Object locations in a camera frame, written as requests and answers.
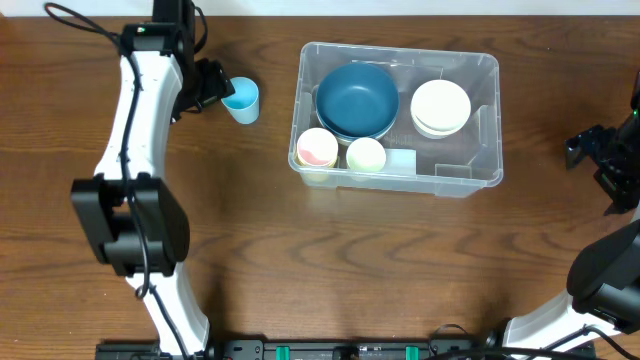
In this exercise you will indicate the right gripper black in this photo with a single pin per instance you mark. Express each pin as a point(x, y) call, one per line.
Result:
point(592, 147)

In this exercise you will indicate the pink plastic cup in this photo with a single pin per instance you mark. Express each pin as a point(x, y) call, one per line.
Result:
point(317, 147)

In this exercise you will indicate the large dark blue bowl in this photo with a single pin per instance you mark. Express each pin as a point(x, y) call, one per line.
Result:
point(350, 127)

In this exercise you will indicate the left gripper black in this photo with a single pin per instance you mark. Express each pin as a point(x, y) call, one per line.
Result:
point(215, 84)

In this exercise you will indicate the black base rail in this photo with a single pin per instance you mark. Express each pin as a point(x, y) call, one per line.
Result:
point(255, 349)

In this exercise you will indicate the small yellow bowl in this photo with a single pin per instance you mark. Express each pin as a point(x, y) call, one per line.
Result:
point(433, 134)

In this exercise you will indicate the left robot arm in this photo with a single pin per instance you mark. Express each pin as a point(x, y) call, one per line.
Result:
point(131, 219)

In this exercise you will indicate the small white bowl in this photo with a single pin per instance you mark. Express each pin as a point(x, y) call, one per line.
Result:
point(440, 105)

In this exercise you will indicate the light blue plastic cup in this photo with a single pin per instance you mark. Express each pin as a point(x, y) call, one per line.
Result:
point(244, 103)

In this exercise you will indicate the cream plastic cup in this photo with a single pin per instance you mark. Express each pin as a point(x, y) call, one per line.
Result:
point(366, 155)

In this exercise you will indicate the yellow plastic cup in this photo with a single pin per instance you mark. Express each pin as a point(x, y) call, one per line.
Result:
point(315, 173)

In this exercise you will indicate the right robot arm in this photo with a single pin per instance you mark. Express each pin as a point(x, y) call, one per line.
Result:
point(601, 298)

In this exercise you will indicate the clear plastic storage container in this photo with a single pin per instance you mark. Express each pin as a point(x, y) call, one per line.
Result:
point(455, 166)

